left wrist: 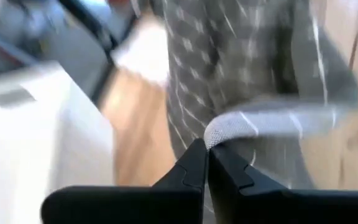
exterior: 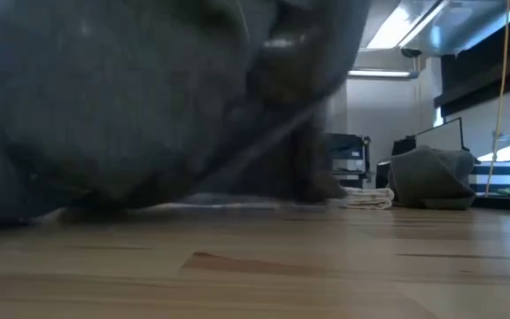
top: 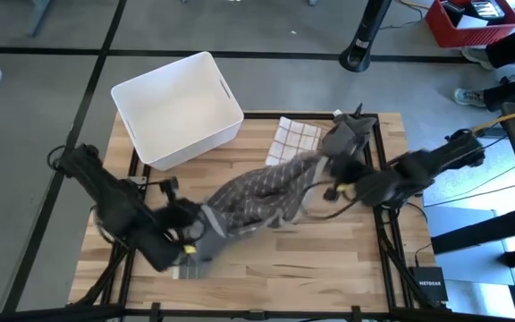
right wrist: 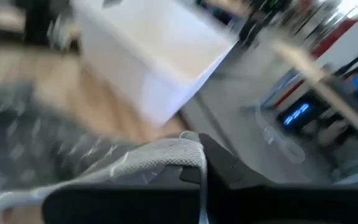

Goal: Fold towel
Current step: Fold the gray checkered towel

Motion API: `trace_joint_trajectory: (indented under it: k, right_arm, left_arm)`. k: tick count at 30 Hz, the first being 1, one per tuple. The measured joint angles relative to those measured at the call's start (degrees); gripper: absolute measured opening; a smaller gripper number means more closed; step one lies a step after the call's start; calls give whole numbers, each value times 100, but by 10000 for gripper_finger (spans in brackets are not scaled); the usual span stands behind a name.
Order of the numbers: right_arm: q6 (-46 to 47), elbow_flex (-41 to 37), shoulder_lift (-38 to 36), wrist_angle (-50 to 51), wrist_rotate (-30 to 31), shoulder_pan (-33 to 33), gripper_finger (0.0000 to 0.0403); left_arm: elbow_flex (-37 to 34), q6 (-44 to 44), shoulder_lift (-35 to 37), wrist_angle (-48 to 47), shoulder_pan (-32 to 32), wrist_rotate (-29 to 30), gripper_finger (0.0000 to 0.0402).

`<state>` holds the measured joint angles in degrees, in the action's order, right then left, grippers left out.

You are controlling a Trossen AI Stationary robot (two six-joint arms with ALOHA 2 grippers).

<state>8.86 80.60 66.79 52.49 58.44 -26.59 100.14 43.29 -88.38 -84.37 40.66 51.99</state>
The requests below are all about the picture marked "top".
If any white paper sheet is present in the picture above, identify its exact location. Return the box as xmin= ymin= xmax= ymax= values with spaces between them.
xmin=455 ymin=14 xmax=490 ymax=30

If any yellow cable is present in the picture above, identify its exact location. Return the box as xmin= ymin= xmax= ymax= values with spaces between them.
xmin=470 ymin=105 xmax=515 ymax=135

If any white plastic basket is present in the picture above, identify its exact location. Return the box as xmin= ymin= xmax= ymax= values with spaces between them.
xmin=110 ymin=51 xmax=245 ymax=172

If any red plastic crate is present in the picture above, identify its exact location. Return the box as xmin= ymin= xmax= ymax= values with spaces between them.
xmin=425 ymin=0 xmax=515 ymax=49

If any grey towel with dashed grid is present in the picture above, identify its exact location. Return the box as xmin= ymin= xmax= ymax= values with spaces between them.
xmin=172 ymin=150 xmax=330 ymax=281

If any grey table leg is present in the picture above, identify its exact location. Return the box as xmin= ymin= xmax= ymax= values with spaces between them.
xmin=29 ymin=0 xmax=55 ymax=38

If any white towel with red checks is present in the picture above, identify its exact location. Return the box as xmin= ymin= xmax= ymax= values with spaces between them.
xmin=265 ymin=115 xmax=324 ymax=167

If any black device in crate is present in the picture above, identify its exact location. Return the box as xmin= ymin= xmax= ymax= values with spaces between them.
xmin=469 ymin=0 xmax=507 ymax=20

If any black Netgear network switch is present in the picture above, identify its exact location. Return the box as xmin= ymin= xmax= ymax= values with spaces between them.
xmin=408 ymin=266 xmax=449 ymax=304

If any black desk leg beam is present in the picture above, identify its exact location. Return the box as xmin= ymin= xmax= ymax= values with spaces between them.
xmin=430 ymin=205 xmax=515 ymax=256

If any black aluminium table frame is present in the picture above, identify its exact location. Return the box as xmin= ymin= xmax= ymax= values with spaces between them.
xmin=67 ymin=102 xmax=453 ymax=322

